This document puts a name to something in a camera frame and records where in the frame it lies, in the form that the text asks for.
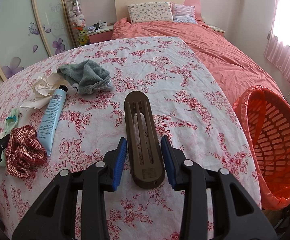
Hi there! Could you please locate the brown plastic shoe tree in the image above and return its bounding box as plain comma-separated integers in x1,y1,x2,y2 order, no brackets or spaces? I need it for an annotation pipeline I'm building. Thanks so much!
124,90,165,189

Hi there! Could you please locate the red checked scrunchie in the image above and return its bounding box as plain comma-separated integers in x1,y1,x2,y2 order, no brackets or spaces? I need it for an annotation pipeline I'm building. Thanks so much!
5,125,47,179

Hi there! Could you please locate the light blue cream tube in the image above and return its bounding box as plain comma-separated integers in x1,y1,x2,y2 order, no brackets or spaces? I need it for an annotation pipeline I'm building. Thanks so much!
37,85,68,157

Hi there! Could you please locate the orange plastic laundry basket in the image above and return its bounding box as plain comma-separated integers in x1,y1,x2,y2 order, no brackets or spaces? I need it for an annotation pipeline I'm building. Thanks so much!
233,86,290,210

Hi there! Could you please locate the floral pink tablecloth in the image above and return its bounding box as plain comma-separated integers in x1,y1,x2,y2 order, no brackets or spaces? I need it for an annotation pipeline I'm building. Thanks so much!
0,37,261,239

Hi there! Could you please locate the crumpled white paper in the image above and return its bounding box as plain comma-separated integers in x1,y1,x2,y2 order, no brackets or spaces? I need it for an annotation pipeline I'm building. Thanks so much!
20,73,69,109

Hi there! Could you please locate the grey green sock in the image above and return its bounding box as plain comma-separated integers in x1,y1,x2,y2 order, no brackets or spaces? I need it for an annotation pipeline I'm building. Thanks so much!
57,60,113,95

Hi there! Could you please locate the wardrobe with purple flowers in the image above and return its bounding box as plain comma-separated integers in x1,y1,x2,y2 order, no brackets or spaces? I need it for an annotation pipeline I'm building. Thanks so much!
0,0,75,80

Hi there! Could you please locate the pink white nightstand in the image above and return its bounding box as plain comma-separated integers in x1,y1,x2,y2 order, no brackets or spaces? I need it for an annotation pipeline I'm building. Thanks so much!
87,25,113,44

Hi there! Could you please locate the clear tube of plush toys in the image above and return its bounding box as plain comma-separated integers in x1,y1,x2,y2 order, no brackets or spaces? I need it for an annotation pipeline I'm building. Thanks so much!
67,0,88,46

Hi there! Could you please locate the pink window curtain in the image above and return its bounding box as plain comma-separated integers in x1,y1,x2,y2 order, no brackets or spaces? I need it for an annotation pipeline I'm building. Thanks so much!
264,0,290,83

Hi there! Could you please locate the right side nightstand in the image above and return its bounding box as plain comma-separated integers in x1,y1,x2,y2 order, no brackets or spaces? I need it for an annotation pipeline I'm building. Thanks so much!
208,24,225,37

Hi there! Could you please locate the bed with coral duvet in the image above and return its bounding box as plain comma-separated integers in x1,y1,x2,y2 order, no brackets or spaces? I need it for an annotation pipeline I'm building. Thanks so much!
112,0,282,103

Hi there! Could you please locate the pink striped pillow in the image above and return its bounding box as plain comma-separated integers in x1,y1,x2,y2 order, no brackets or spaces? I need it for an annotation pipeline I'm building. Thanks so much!
170,2,197,24

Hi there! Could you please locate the floral white pillow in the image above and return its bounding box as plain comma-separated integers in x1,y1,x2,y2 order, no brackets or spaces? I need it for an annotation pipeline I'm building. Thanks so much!
127,2,173,24

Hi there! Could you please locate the mint green hair tie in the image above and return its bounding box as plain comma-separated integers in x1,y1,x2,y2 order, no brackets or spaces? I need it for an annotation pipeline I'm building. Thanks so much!
0,107,20,168

